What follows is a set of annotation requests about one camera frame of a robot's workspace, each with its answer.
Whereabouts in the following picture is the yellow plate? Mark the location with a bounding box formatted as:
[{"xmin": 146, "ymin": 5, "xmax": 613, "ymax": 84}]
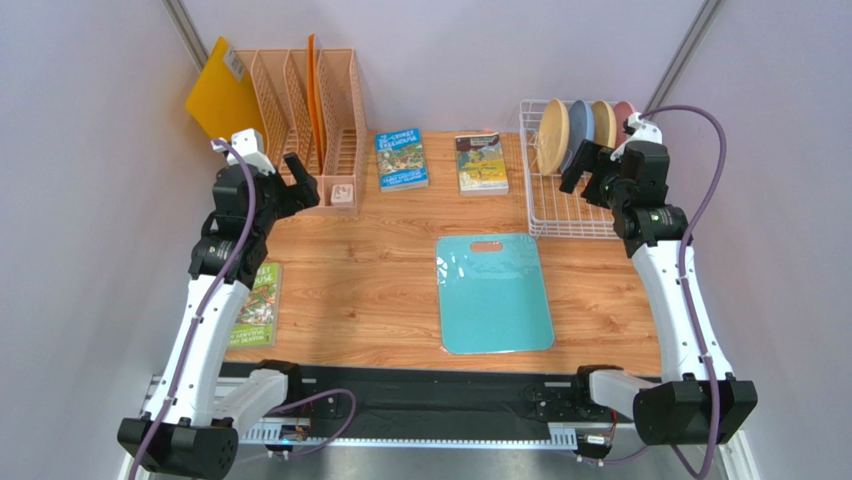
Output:
[
  {"xmin": 536, "ymin": 99, "xmax": 570, "ymax": 176},
  {"xmin": 592, "ymin": 100, "xmax": 617, "ymax": 149}
]

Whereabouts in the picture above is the blue plate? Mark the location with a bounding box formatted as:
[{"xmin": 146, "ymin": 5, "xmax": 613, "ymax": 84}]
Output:
[{"xmin": 560, "ymin": 100, "xmax": 595, "ymax": 172}]

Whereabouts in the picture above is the pink plate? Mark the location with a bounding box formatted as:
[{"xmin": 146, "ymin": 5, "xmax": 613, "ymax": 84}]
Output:
[{"xmin": 613, "ymin": 100, "xmax": 635, "ymax": 148}]

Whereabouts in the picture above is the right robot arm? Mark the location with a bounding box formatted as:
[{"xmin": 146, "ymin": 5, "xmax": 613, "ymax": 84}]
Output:
[{"xmin": 560, "ymin": 140, "xmax": 758, "ymax": 446}]

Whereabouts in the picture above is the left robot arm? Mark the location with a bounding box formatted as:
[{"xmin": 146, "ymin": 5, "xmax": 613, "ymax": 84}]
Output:
[{"xmin": 117, "ymin": 152, "xmax": 321, "ymax": 479}]

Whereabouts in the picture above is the small white box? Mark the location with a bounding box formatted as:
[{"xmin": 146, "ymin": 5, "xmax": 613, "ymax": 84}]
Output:
[{"xmin": 330, "ymin": 184, "xmax": 356, "ymax": 208}]

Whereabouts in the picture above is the yellow cutting board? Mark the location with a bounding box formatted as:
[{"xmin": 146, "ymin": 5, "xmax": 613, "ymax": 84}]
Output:
[{"xmin": 185, "ymin": 37, "xmax": 266, "ymax": 140}]

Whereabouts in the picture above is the orange folder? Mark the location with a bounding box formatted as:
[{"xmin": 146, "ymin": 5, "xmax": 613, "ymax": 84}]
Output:
[{"xmin": 307, "ymin": 33, "xmax": 327, "ymax": 173}]

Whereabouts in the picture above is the blue treehouse book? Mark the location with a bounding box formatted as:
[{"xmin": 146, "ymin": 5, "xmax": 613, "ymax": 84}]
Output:
[{"xmin": 374, "ymin": 128, "xmax": 430, "ymax": 193}]

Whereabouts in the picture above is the yellow cover book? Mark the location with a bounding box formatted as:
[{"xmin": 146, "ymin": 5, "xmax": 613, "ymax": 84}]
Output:
[{"xmin": 454, "ymin": 133, "xmax": 509, "ymax": 196}]

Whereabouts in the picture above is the pink file organizer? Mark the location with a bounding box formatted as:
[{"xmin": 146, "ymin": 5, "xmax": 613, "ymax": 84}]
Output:
[{"xmin": 236, "ymin": 48, "xmax": 371, "ymax": 216}]

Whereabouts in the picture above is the green treehouse book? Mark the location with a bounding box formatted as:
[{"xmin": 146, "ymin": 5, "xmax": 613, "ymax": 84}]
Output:
[{"xmin": 228, "ymin": 262, "xmax": 282, "ymax": 350}]

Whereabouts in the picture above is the teal cutting board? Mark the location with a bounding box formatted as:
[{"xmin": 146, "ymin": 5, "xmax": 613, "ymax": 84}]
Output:
[{"xmin": 435, "ymin": 233, "xmax": 555, "ymax": 355}]

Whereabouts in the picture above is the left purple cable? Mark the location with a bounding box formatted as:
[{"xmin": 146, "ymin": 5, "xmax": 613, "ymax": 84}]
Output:
[{"xmin": 128, "ymin": 138, "xmax": 357, "ymax": 480}]

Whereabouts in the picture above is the purple cable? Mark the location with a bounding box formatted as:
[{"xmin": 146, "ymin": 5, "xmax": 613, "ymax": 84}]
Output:
[
  {"xmin": 575, "ymin": 104, "xmax": 728, "ymax": 480},
  {"xmin": 128, "ymin": 138, "xmax": 357, "ymax": 480}
]

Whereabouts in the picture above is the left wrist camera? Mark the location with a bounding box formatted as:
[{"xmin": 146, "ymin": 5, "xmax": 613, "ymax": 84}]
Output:
[{"xmin": 211, "ymin": 128, "xmax": 276, "ymax": 175}]

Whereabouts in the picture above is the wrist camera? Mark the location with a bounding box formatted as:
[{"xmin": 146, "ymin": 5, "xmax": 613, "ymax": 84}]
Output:
[
  {"xmin": 211, "ymin": 128, "xmax": 276, "ymax": 175},
  {"xmin": 610, "ymin": 112, "xmax": 663, "ymax": 162}
]

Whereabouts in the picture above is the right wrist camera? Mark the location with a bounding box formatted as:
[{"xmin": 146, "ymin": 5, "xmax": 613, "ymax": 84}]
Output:
[{"xmin": 610, "ymin": 112, "xmax": 663, "ymax": 162}]

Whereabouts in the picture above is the white wire dish rack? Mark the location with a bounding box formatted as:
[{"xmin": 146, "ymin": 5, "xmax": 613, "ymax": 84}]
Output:
[{"xmin": 519, "ymin": 99, "xmax": 640, "ymax": 240}]

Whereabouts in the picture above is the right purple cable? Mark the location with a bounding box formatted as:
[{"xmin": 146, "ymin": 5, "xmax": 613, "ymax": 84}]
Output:
[{"xmin": 575, "ymin": 104, "xmax": 728, "ymax": 480}]

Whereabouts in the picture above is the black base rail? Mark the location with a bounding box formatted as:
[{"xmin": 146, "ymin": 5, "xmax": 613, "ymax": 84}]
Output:
[{"xmin": 219, "ymin": 361, "xmax": 660, "ymax": 441}]

